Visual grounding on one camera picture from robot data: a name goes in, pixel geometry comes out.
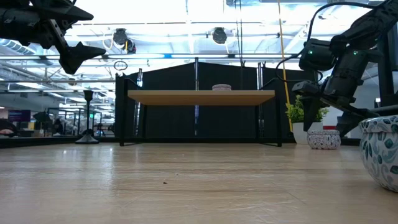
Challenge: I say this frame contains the black hanging ring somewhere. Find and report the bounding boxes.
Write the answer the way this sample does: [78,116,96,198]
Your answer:
[113,60,129,72]

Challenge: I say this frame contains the black partition screen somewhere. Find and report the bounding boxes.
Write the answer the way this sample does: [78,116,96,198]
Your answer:
[114,61,317,138]

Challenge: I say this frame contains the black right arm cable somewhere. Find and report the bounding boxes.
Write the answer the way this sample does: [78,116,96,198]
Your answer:
[275,1,379,83]

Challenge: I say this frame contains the green plant in white pot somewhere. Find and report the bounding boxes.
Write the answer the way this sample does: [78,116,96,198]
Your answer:
[285,95,330,146]

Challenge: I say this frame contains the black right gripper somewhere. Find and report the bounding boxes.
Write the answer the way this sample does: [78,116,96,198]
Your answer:
[302,47,379,138]

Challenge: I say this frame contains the black round hanging fixture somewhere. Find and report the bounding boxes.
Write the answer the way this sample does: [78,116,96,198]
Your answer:
[211,27,228,45]
[112,27,137,54]

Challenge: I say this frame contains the black candle stick holder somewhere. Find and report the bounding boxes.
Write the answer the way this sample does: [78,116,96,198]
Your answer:
[75,90,100,145]

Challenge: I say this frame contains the blue teal patterned round tin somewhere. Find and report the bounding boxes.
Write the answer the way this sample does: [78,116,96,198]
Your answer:
[358,115,398,193]

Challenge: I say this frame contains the pale blue round container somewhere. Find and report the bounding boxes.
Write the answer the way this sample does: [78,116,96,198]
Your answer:
[307,129,342,151]

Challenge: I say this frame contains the wooden shelf with black legs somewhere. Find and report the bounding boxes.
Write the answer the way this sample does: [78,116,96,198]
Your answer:
[114,73,284,147]

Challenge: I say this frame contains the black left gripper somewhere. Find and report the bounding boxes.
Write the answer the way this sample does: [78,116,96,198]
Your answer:
[0,0,107,75]

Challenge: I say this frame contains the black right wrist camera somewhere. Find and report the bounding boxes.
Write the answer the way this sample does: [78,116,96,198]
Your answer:
[291,80,323,98]

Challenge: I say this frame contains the plain yellow cable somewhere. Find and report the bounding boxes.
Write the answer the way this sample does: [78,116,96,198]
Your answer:
[276,0,295,133]

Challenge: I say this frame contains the purple display screen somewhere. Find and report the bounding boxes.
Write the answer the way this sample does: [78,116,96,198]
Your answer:
[7,109,32,123]

